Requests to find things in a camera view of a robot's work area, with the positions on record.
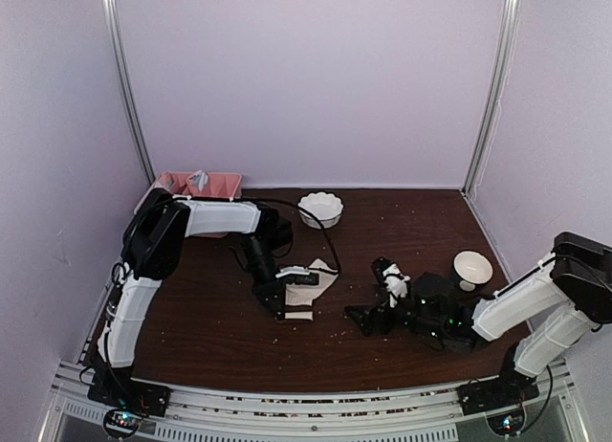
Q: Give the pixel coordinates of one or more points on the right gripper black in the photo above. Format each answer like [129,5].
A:
[368,314]

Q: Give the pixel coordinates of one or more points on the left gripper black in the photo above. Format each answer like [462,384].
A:
[272,289]

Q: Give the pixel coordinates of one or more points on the cream sock brown trim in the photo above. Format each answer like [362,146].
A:
[300,298]

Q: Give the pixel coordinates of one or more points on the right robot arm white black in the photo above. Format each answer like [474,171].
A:
[572,282]

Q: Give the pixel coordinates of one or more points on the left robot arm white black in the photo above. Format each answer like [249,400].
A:
[152,249]

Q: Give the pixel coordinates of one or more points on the white fluted bowl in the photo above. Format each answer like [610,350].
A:
[323,206]

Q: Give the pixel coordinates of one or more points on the pink packet in tray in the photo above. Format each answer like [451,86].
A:
[168,181]

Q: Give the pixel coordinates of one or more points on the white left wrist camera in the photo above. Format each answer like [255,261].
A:
[298,275]

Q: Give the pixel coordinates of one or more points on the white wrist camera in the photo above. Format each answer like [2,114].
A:
[395,284]
[298,275]

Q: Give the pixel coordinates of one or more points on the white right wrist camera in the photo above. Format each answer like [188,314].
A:
[395,284]

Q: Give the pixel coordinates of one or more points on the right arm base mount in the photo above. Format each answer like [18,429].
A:
[502,399]

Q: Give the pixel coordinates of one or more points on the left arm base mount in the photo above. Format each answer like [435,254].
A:
[131,402]

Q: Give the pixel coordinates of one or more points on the aluminium front rail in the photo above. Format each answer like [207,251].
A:
[431,413]

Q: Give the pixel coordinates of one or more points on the left aluminium frame post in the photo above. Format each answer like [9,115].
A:
[112,18]

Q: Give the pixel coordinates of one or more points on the aluminium frame post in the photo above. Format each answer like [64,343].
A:
[112,18]
[503,56]

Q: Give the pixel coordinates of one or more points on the right aluminium frame post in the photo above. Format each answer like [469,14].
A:
[503,56]

